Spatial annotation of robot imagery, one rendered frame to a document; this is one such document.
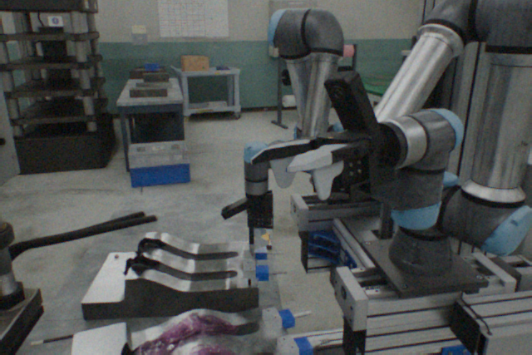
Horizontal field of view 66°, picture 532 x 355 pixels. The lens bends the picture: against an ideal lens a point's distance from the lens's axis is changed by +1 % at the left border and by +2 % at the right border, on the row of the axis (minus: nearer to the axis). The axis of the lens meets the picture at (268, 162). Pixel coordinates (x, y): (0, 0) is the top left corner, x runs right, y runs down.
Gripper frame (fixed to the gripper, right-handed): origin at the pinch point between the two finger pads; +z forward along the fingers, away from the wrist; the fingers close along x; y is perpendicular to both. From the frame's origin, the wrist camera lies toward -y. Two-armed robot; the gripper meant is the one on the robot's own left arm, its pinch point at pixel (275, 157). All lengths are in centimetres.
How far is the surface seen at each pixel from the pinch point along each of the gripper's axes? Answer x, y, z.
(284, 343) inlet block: 32, 54, -21
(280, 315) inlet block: 41, 54, -27
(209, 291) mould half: 59, 50, -16
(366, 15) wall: 496, -94, -604
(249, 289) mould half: 53, 51, -26
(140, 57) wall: 661, -48, -220
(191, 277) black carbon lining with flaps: 69, 49, -16
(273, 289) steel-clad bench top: 59, 58, -38
